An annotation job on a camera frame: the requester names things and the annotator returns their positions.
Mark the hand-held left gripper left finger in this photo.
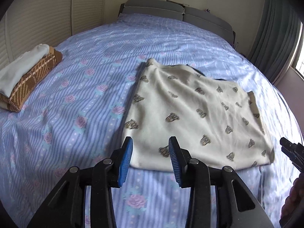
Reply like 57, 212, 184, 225
27, 136, 133, 228

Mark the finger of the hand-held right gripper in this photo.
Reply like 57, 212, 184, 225
280, 136, 304, 172

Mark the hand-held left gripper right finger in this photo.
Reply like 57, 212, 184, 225
168, 136, 273, 228

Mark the cream printed polo shirt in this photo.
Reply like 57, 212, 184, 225
123, 57, 275, 172

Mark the person's right hand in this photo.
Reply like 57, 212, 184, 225
279, 178, 304, 228

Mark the window with grille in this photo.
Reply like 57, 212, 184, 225
288, 21, 304, 79

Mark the bed with blue floral sheet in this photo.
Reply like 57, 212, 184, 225
0, 13, 304, 228

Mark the grey-green curtain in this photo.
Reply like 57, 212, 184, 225
247, 0, 303, 86

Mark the folded brown plaid cloth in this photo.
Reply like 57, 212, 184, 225
0, 47, 63, 113

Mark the folded white cloth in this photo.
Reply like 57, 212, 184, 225
0, 43, 50, 96

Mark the grey headboard cushion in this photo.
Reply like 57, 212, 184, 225
183, 6, 235, 41
121, 0, 186, 22

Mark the flat item on headboard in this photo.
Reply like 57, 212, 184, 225
166, 0, 190, 7

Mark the white louvered wardrobe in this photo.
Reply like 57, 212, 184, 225
0, 0, 107, 64

